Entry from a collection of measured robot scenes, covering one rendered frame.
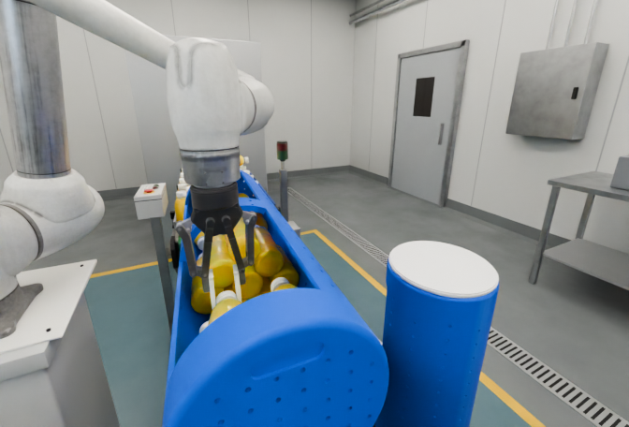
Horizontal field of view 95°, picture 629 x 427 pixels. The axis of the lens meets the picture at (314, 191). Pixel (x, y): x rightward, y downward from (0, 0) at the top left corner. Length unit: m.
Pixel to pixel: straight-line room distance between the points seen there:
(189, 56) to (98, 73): 5.01
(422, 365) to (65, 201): 1.00
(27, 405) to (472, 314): 0.97
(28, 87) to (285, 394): 0.80
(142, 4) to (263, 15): 1.79
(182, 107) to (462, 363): 0.85
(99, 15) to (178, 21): 4.87
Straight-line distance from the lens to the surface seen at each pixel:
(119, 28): 0.65
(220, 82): 0.44
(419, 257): 0.90
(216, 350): 0.36
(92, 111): 5.46
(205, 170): 0.46
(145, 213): 1.39
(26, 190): 0.94
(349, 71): 6.36
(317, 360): 0.39
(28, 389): 0.90
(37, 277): 1.10
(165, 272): 1.59
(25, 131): 0.93
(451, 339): 0.86
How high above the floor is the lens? 1.46
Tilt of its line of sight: 17 degrees down
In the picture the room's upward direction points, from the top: straight up
